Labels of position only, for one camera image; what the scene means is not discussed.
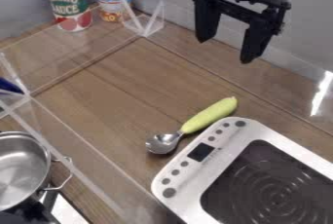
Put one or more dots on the black stove under pot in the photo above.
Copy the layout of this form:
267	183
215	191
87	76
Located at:
50	210

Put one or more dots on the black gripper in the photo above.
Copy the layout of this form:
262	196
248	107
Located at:
262	14

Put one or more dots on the green handled metal spoon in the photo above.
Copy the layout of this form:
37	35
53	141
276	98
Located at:
163	143

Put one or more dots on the clear acrylic divider strip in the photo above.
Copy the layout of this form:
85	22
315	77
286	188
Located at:
26	115

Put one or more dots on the clear acrylic corner bracket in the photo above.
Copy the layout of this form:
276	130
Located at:
141	24

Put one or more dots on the tomato sauce can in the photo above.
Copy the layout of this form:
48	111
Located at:
72	14

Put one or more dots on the white and black stove top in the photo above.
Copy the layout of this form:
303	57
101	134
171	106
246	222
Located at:
242	174

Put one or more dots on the stainless steel pot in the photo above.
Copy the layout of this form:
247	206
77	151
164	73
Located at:
25	161

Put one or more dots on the blue object at left edge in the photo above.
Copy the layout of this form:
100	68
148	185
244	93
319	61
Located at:
8	87

